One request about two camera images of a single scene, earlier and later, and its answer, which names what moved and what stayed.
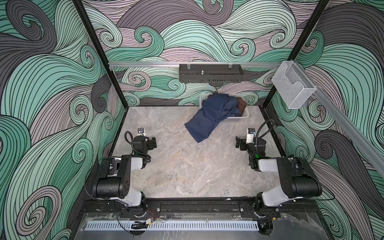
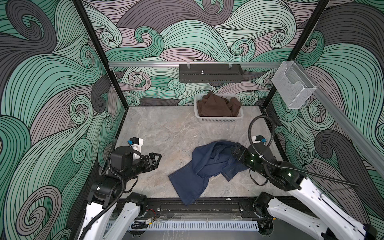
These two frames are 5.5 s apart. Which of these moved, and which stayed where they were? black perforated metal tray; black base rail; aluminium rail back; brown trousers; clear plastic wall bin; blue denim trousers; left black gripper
Moved: brown trousers; left black gripper; blue denim trousers
Stayed: black perforated metal tray; black base rail; clear plastic wall bin; aluminium rail back
